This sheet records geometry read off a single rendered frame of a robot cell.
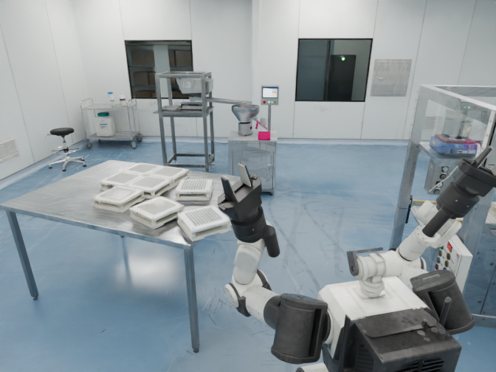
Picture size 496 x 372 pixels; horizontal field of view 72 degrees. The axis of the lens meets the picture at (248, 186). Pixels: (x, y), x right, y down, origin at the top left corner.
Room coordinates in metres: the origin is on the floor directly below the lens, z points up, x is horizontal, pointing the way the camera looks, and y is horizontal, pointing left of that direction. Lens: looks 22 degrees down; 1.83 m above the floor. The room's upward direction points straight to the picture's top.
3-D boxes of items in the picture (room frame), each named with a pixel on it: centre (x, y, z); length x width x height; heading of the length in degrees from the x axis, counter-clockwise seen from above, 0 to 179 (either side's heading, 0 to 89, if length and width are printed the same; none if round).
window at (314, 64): (6.90, -1.63, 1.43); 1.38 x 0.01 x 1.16; 87
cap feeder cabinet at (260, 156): (4.43, -0.07, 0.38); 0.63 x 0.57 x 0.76; 87
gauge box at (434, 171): (1.90, -1.20, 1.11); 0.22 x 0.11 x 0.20; 80
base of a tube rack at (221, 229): (1.80, 0.27, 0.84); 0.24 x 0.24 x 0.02; 30
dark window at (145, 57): (7.10, 1.73, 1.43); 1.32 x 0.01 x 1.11; 87
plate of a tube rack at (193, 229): (1.80, 0.27, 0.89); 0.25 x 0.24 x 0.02; 120
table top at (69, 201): (2.37, 0.83, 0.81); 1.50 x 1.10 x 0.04; 70
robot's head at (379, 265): (0.74, -0.34, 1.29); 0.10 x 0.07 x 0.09; 102
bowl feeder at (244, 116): (4.48, -0.03, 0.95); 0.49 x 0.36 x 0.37; 87
